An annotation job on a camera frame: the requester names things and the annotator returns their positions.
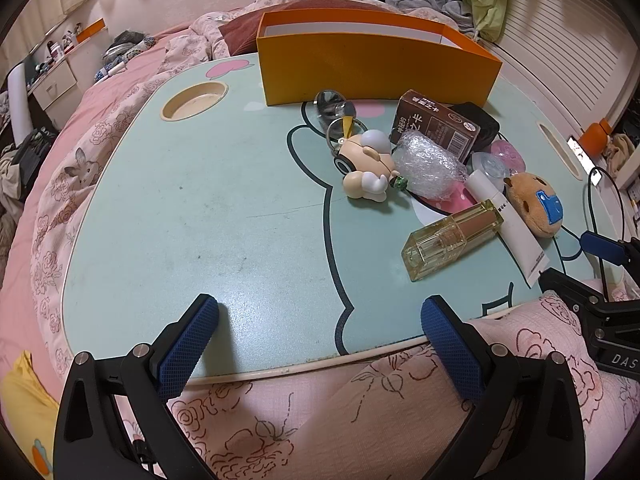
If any glass perfume bottle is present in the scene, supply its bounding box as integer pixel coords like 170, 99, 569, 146
401, 200, 503, 282

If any orange object by phone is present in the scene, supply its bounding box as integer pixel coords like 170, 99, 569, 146
578, 118, 612, 158

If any bubble wrap bundle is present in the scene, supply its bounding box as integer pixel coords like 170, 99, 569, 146
392, 130, 468, 200

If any dark red pillow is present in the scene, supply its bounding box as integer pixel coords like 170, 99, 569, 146
219, 13, 262, 56

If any brown carton box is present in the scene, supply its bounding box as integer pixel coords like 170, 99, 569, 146
390, 90, 480, 162

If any pink round compact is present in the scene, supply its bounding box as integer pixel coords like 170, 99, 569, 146
489, 140, 526, 174

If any white drawer cabinet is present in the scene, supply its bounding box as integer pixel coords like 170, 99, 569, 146
28, 55, 79, 110

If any white cosmetic tube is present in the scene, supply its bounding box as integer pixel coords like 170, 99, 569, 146
465, 170, 550, 288

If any orange cardboard box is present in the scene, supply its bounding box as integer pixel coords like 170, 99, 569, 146
256, 9, 502, 106

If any clear round container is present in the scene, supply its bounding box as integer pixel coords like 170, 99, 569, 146
470, 152, 510, 181

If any black cable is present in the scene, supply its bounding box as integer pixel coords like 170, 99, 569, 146
584, 164, 629, 302

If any black wallet pouch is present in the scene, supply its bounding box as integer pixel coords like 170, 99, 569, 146
450, 102, 500, 152

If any brown bear plush keychain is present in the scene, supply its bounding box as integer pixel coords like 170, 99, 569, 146
503, 172, 564, 238

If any beige cartoon figurine toy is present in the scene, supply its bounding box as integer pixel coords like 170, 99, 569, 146
334, 129, 400, 203

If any white paper roll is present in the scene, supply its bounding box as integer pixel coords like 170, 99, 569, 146
8, 63, 34, 148

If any yellow cloth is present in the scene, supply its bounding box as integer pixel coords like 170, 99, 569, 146
1, 351, 58, 479

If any smartphone with lit screen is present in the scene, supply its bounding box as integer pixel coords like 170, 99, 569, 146
567, 136, 594, 174

